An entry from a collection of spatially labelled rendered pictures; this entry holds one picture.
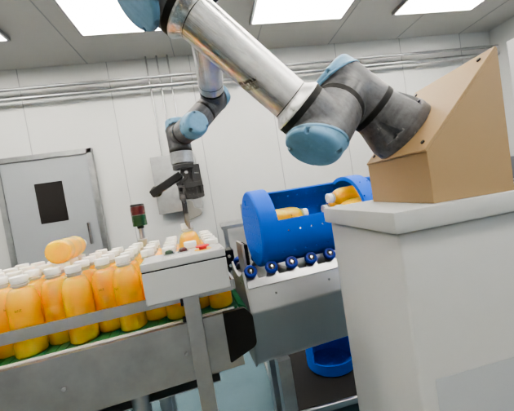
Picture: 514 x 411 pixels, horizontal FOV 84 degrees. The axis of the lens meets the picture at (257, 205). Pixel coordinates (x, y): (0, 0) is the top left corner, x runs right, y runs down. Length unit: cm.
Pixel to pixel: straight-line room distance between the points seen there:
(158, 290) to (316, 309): 58
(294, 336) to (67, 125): 435
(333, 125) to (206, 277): 45
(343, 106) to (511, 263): 44
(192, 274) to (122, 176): 389
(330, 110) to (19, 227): 474
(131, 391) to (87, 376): 12
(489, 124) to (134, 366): 98
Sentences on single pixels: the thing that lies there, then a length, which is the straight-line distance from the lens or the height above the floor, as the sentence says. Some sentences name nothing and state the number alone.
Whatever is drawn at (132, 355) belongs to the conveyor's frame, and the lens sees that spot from 92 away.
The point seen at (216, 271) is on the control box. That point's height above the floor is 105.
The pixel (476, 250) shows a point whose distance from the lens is 68.
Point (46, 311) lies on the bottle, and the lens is 99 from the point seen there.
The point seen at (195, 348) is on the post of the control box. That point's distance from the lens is 82.
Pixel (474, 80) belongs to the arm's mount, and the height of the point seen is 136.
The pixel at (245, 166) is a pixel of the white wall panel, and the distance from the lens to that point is 442.
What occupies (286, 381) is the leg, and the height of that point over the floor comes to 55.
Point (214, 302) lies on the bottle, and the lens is 90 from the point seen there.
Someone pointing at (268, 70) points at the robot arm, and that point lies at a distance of 59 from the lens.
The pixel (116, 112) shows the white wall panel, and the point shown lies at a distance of 474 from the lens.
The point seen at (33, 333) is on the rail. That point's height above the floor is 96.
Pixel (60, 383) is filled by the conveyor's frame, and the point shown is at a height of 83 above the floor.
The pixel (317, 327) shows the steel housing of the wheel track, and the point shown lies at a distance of 115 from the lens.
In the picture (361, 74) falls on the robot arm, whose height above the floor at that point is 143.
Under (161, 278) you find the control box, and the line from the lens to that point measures 73.
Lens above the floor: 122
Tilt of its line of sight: 2 degrees down
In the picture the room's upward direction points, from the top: 9 degrees counter-clockwise
